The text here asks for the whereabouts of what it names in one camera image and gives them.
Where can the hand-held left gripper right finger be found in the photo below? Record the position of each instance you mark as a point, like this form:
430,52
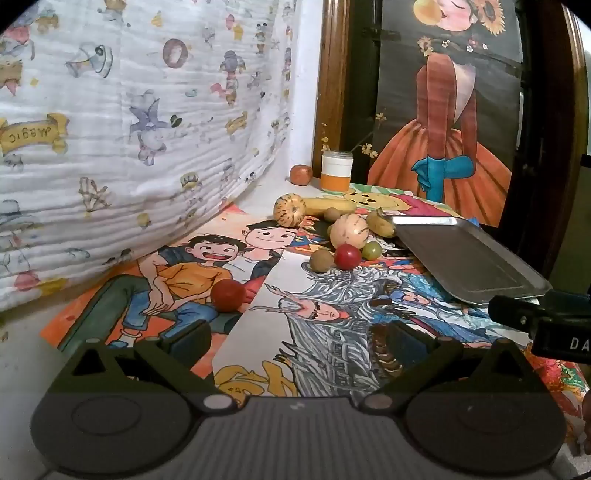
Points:
404,344

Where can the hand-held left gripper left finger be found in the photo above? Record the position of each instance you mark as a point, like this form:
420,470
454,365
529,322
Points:
191,337

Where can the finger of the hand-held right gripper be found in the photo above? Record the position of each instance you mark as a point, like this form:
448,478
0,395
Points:
512,311

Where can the red tomato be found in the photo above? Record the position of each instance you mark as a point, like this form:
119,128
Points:
347,256
227,295

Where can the metal tray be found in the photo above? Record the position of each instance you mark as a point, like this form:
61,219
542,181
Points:
461,258

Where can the small green fruit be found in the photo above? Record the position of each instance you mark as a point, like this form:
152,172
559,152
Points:
371,249

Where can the brown longan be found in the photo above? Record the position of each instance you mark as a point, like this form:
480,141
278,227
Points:
330,214
322,260

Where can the yellow banana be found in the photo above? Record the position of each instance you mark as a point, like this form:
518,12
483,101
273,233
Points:
381,224
323,205

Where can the pale striped pepino melon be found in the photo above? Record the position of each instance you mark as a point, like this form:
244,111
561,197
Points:
348,230

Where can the orange striped pepino melon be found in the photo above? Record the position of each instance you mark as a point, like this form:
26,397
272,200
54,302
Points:
290,210

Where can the white jar with orange band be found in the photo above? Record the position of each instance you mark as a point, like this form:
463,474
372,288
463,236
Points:
336,173

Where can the reddish brown round fruit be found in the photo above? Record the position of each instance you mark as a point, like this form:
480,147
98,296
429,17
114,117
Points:
300,174

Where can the yellow flower twig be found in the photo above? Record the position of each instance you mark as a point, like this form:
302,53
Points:
369,150

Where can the white printed blanket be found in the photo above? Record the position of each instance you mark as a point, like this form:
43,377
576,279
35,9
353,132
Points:
115,138

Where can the wall poster with orange dress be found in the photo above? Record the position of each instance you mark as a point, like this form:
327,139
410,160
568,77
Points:
461,152

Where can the dark curved wooden frame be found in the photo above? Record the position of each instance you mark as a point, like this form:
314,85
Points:
540,138

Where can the brown wooden post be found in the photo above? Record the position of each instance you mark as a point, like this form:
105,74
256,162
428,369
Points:
330,92

